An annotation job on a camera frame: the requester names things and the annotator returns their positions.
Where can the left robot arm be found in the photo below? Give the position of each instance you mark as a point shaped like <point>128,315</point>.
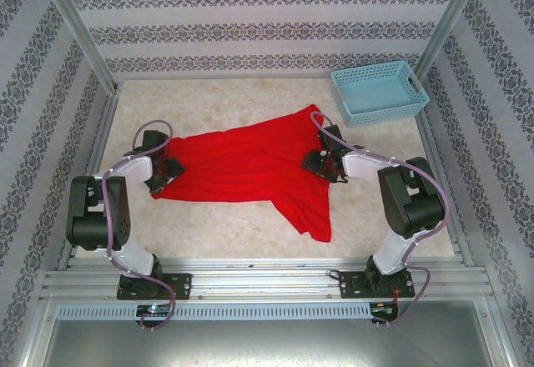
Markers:
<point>100,217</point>

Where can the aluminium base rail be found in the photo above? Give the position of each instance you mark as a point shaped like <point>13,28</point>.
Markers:
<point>267,277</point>

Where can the red t-shirt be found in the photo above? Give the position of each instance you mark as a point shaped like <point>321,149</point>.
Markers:
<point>250,171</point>

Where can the aluminium side rail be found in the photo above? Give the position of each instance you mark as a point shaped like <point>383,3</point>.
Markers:
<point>94,154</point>
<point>446,192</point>

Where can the aluminium frame post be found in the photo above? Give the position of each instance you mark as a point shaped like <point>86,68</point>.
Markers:
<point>450,16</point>
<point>69,16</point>

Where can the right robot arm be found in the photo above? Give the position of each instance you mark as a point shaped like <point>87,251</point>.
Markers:
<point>409,204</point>

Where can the blue plastic basket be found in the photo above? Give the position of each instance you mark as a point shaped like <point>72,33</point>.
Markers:
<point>375,96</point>

